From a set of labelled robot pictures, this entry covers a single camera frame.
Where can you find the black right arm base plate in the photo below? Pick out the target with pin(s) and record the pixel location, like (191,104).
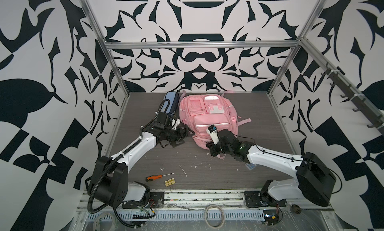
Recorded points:
(259,199)

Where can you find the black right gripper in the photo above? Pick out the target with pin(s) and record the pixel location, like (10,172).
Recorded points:
(212,147)

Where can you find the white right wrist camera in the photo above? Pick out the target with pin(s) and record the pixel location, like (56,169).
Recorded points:
(212,131)

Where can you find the small green circuit board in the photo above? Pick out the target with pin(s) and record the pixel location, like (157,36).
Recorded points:
(272,217)

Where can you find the small yellow wooden block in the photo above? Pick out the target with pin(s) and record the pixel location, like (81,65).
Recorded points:
(170,182)

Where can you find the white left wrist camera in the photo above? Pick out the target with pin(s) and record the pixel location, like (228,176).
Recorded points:
(175,123)

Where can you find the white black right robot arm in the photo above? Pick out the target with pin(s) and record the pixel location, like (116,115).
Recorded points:
(310,179)

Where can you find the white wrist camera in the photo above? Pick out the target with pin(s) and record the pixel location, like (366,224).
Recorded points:
(212,131)
(175,123)

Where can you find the pink student backpack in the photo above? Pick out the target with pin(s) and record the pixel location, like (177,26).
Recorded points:
(200,111)

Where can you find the aluminium frame crossbar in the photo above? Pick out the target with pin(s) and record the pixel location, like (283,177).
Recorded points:
(200,44)

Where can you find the grey wall hook rail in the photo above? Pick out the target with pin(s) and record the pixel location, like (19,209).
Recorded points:
(351,93)

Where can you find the clear tape roll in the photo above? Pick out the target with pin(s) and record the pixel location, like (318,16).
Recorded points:
(214,212)

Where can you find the blue pencil case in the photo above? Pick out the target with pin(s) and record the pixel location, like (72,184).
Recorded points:
(170,106)

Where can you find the white slotted cable duct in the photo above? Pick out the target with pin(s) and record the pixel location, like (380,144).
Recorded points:
(184,215)

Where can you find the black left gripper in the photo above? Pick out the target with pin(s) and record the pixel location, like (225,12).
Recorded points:
(181,136)

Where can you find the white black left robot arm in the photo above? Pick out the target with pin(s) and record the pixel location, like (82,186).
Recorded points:
(110,186)

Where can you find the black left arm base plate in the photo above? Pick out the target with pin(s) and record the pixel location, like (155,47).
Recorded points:
(149,200)

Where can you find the orange handled screwdriver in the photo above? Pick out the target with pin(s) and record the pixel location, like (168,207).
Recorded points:
(156,177)

